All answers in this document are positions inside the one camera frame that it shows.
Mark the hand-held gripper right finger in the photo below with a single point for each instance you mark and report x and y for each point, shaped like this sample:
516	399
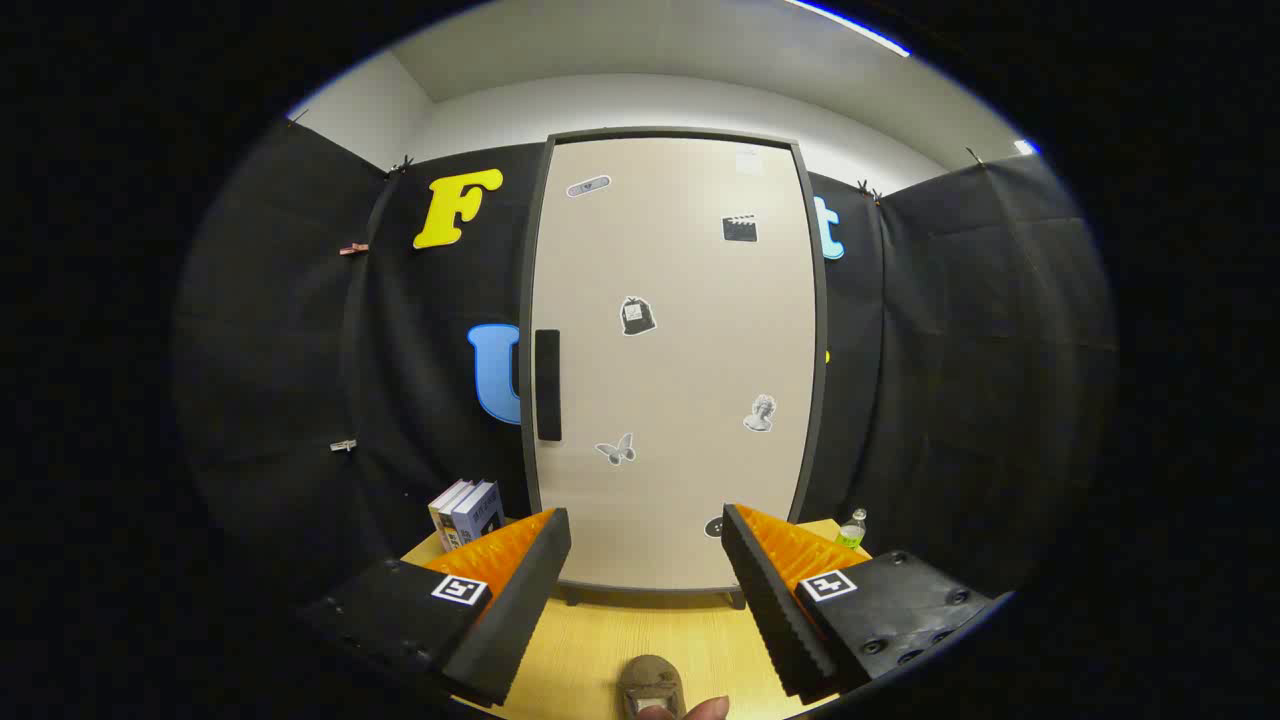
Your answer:
765	600

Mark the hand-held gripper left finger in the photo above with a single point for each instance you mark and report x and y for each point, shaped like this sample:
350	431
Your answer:
520	600

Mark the brown fuzzy shoe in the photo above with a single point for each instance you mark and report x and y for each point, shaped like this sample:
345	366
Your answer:
650	680

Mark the beige shoe cabinet door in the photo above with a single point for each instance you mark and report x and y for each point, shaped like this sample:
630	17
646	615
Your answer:
680	400

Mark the grey shoe cabinet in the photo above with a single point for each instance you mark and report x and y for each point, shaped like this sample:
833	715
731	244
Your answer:
823	330

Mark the blue-cover book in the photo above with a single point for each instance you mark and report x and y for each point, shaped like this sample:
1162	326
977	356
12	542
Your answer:
460	505
482	515

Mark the green label plastic bottle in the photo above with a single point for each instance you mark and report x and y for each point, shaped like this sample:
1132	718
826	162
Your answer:
852	530

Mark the white-cover book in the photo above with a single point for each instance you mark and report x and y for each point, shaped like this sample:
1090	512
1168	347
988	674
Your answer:
443	500

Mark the black backdrop cloth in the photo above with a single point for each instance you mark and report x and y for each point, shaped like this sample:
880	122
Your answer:
300	400

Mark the small ceiling light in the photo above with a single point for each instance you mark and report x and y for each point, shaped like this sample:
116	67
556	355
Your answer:
1026	147

